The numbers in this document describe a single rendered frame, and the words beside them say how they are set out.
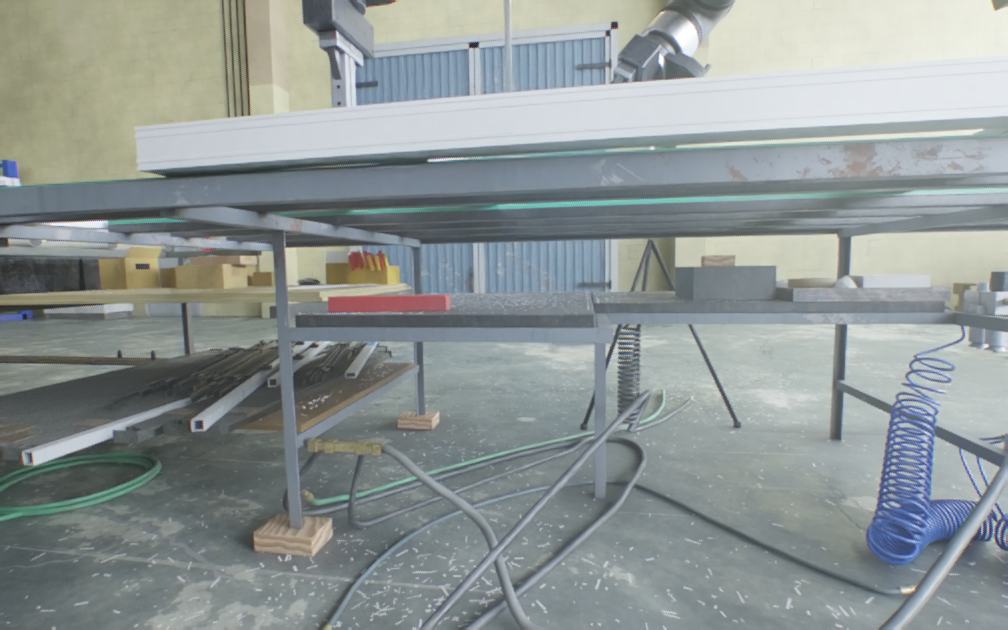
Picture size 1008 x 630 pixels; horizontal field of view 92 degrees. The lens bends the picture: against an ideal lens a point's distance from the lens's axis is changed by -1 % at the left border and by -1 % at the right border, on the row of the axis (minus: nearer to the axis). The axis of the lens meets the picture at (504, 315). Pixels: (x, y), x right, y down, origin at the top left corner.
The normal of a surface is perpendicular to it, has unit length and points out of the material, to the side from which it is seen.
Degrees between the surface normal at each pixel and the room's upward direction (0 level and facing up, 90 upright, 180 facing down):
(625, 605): 0
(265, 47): 90
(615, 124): 90
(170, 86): 90
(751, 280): 90
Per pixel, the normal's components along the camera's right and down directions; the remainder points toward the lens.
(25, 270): 0.99, 0.03
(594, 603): -0.02, -1.00
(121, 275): -0.15, 0.09
